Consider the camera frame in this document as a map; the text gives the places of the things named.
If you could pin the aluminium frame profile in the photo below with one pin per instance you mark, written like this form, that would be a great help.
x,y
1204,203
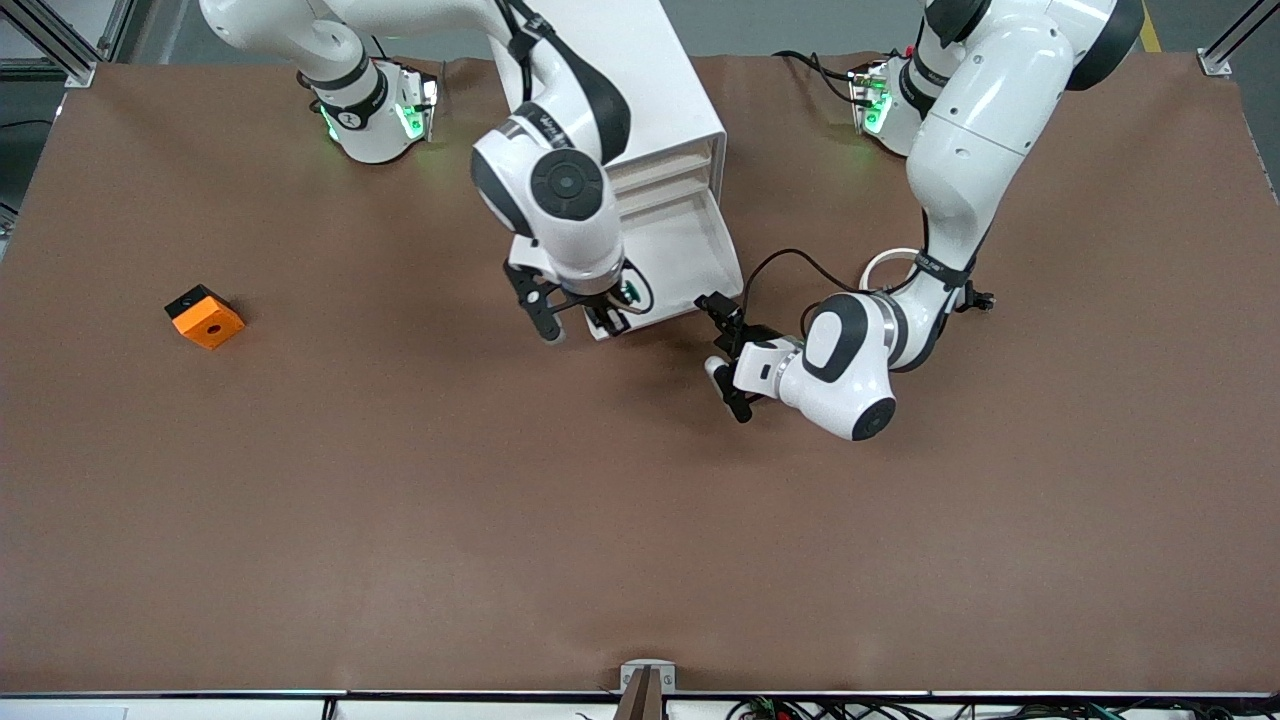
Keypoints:
x,y
75,70
1215,62

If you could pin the white table edge rail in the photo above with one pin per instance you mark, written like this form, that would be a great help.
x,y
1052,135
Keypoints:
x,y
200,707

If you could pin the green button with blue base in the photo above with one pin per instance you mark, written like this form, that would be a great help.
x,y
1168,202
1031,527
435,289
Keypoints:
x,y
628,293

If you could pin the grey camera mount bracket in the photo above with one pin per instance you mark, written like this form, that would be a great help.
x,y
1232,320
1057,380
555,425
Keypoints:
x,y
648,685

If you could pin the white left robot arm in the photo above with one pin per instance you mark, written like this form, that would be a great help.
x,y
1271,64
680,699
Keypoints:
x,y
985,110

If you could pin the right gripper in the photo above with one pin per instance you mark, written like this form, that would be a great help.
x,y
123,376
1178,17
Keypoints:
x,y
606,314

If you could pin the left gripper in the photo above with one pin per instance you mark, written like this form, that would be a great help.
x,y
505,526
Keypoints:
x,y
757,335

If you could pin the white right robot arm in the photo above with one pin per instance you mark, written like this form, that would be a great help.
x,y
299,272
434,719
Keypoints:
x,y
560,185

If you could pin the small black clip component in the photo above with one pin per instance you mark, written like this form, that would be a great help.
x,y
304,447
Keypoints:
x,y
985,299

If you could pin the orange block with black part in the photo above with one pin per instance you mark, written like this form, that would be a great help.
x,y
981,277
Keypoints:
x,y
210,325

